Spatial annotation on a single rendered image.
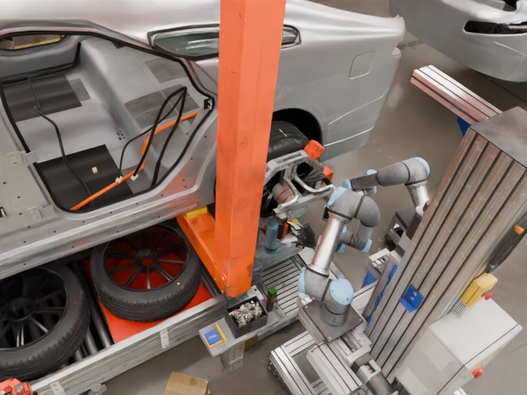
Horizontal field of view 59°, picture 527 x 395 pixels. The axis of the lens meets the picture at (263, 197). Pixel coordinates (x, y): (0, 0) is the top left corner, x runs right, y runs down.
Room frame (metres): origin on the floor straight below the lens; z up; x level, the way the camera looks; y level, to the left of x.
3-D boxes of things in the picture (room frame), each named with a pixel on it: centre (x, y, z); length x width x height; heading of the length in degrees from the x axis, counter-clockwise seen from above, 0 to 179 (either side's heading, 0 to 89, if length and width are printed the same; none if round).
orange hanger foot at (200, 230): (1.78, 0.32, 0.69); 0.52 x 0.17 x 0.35; 37
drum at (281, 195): (1.94, -0.16, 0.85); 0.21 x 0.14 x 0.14; 37
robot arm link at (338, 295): (1.23, -0.41, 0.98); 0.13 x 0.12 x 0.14; 71
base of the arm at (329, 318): (1.22, -0.42, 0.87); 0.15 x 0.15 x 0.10
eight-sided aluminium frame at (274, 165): (2.00, -0.11, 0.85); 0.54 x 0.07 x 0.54; 127
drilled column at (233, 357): (1.28, 0.07, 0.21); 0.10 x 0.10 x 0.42; 37
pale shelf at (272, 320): (1.29, 0.04, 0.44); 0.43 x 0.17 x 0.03; 127
